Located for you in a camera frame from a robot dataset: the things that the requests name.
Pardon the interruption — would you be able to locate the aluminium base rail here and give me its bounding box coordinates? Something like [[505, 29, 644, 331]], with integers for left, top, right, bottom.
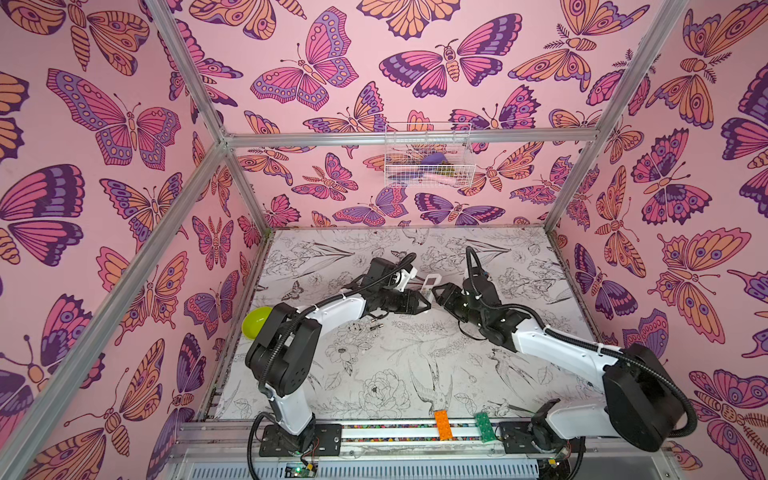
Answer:
[[161, 418, 686, 479]]

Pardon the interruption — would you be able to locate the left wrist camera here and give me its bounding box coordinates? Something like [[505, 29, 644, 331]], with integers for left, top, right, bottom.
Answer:
[[388, 265, 418, 292]]

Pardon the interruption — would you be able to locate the aluminium frame post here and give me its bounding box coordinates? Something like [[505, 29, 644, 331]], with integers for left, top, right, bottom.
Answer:
[[143, 0, 271, 235]]

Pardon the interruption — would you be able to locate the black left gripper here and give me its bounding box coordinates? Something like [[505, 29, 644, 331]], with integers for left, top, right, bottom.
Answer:
[[375, 289, 432, 316]]

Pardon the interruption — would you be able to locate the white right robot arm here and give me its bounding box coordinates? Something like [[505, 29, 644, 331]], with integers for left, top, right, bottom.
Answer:
[[432, 247, 698, 453]]

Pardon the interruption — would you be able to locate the green plastic bowl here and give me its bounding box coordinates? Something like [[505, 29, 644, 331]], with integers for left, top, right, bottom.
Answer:
[[241, 306, 273, 340]]

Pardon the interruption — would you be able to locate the orange lego brick on rail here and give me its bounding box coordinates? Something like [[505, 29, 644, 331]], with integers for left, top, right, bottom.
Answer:
[[433, 410, 454, 441]]

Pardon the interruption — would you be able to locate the small white remote control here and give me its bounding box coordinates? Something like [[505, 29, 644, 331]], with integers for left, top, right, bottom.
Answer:
[[420, 274, 441, 294]]

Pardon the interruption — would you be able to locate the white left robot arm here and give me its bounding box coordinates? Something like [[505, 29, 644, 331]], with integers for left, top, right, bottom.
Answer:
[[242, 253, 431, 479]]

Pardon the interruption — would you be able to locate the green lego brick on rail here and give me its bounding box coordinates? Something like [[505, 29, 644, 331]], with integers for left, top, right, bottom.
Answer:
[[474, 412, 498, 443]]

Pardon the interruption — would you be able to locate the clear wall basket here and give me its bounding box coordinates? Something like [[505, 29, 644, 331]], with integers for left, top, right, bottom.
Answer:
[[382, 127, 476, 189]]

